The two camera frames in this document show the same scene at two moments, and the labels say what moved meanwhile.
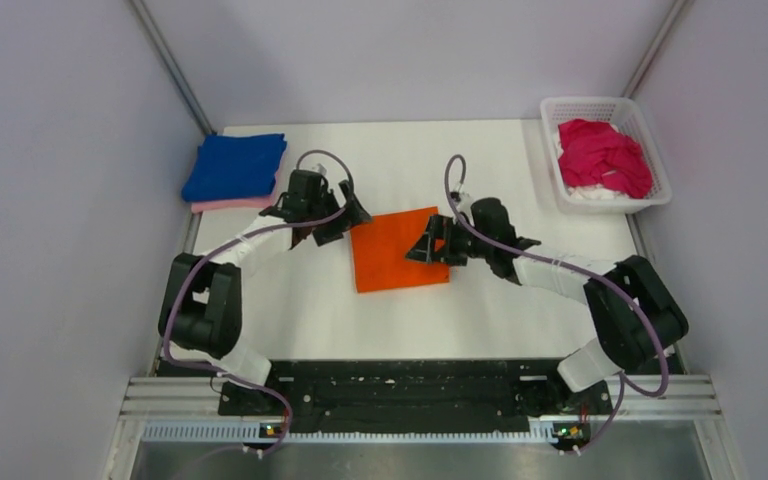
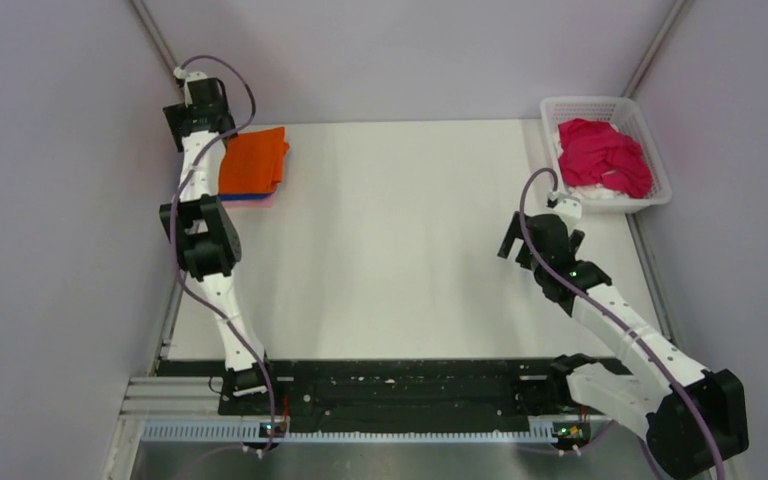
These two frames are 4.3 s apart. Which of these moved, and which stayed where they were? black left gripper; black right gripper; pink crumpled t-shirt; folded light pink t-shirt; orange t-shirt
Moved: black left gripper; black right gripper; orange t-shirt
Stayed: pink crumpled t-shirt; folded light pink t-shirt
